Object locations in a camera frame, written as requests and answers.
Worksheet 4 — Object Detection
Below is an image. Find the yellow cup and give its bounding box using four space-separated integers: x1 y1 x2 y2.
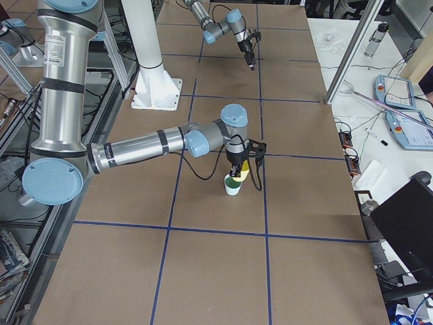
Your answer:
237 160 250 182

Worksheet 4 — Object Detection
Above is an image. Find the light green cup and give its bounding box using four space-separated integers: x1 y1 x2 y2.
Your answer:
224 174 242 196

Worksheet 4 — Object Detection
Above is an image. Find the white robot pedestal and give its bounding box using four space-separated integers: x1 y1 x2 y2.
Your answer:
122 0 183 111

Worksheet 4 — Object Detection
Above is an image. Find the black monitor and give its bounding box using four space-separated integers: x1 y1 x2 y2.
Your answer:
371 179 432 282

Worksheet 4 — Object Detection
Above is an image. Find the teach pendant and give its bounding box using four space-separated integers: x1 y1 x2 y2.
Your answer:
386 111 432 151
374 74 417 110

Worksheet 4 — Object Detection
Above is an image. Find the black marker pen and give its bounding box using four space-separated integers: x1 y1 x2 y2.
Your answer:
365 128 388 146

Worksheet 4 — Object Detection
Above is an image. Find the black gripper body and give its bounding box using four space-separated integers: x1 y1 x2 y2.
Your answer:
237 37 253 53
226 151 248 169

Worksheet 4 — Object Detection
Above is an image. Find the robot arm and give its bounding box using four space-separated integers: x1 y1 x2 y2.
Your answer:
183 0 262 70
22 1 255 206

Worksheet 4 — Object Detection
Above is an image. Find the far teach pendant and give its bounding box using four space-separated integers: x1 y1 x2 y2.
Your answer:
374 74 417 110

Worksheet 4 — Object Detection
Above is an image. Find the grabber stick tool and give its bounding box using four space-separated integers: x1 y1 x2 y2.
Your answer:
342 80 433 131

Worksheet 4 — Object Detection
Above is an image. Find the near teach pendant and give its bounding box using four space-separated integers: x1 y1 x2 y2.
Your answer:
386 111 432 151

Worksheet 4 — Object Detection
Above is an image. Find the black camera cable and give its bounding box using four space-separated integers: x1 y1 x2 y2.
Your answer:
168 135 264 192

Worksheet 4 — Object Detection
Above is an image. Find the clear water bottle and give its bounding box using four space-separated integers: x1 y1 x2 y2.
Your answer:
364 22 389 58

